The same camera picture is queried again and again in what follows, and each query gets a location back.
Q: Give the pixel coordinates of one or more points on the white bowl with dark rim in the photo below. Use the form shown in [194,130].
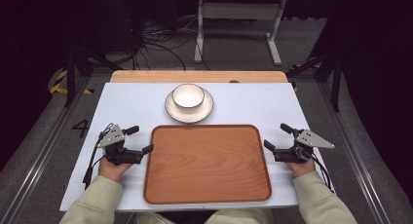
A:
[188,95]

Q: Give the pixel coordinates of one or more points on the black metal tripod stand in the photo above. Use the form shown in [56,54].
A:
[336,84]
[70,78]

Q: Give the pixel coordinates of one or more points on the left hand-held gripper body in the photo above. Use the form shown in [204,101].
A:
[121,156]

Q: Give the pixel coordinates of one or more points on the grey metal floor rail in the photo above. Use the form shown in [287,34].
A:
[354,159]
[39,162]

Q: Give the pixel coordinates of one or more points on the white table board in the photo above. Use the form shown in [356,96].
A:
[243,100]

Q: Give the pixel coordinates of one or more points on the brown wooden tray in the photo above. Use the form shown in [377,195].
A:
[207,165]

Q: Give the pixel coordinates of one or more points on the person's right hand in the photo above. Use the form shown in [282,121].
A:
[302,168]

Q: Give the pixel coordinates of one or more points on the light wooden table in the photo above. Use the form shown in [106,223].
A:
[195,76]

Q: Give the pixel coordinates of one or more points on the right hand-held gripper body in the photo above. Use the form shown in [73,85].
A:
[289,155]

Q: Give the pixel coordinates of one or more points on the person's left hand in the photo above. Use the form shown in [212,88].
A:
[112,172]

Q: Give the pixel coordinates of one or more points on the white metal stand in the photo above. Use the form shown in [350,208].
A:
[240,10]

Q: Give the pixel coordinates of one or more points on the white plate with dark rim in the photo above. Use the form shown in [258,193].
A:
[173,115]

